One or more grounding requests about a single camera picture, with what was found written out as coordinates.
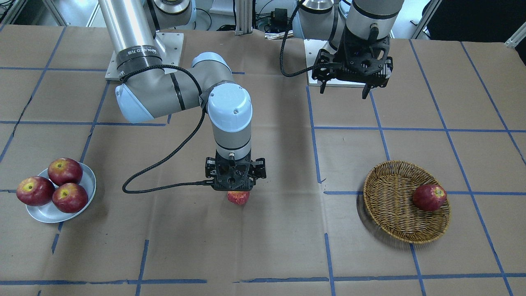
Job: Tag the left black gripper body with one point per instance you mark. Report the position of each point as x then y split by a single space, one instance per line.
323 65

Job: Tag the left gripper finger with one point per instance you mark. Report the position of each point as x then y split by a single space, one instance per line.
323 85
366 91

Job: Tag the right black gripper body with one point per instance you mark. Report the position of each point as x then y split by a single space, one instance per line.
259 169

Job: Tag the yellow-red apple from basket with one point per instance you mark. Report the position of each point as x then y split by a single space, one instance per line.
238 197

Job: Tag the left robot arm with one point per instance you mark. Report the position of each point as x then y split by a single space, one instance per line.
326 20

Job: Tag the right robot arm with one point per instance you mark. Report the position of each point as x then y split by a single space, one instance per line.
151 87

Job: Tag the woven wicker basket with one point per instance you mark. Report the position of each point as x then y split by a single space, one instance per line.
388 197

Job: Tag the dark red apple in basket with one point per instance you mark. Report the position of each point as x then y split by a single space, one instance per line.
429 197

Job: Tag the red apple on plate near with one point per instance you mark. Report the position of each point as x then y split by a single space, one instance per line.
70 198

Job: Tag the red apple on plate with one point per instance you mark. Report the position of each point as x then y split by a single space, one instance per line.
70 198
35 191
65 170

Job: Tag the red apple on plate far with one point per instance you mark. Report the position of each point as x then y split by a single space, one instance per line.
65 170

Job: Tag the aluminium frame post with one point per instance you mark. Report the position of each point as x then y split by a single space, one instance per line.
243 13

